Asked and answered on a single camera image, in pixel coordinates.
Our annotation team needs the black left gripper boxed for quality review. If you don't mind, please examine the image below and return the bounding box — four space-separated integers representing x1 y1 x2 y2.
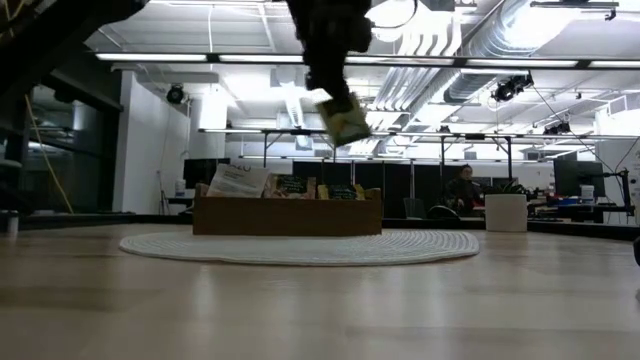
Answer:
285 0 374 115

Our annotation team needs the yellow green Ahmad tea packet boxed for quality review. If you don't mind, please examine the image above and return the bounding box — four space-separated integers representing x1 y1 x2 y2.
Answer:
317 183 367 202
309 88 374 148

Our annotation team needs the peach foil Ahmad tea packet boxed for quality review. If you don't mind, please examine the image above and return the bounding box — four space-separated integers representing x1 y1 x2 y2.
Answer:
269 173 318 200

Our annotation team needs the white orange Tazo tea packet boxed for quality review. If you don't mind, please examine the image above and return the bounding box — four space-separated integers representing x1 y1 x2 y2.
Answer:
205 162 271 199

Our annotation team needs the white round woven placemat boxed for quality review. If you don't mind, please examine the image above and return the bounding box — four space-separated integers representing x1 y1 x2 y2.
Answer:
118 228 481 267

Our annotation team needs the wooden tea box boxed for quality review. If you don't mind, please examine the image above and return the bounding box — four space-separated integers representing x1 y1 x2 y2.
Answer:
192 182 384 238

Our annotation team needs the black desk partition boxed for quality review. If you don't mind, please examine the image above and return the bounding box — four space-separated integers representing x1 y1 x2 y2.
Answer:
291 160 471 202

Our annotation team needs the overhead light bar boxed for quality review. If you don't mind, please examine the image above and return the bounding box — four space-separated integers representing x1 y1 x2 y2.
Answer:
94 51 640 71

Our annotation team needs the person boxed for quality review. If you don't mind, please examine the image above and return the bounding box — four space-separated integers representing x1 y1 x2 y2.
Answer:
442 163 485 214

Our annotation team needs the black computer monitor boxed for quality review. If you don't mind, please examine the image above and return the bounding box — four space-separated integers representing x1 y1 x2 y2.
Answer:
552 158 607 199
182 157 232 190

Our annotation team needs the white pot with green plant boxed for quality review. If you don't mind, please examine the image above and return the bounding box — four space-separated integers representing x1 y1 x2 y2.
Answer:
480 179 530 234

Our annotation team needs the black distant workstation frame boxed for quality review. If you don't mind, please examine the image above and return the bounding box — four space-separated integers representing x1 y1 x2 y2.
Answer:
259 128 339 190
438 132 515 194

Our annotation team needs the black ceiling camera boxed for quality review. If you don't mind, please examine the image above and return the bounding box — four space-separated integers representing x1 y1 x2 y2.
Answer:
491 72 535 104
165 83 186 106
542 119 572 136

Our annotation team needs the yellow hanging cable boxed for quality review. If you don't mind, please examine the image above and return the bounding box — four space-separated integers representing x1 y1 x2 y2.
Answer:
24 94 75 215

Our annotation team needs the metal frame post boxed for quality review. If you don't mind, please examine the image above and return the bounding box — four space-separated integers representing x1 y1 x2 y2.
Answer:
0 208 22 239

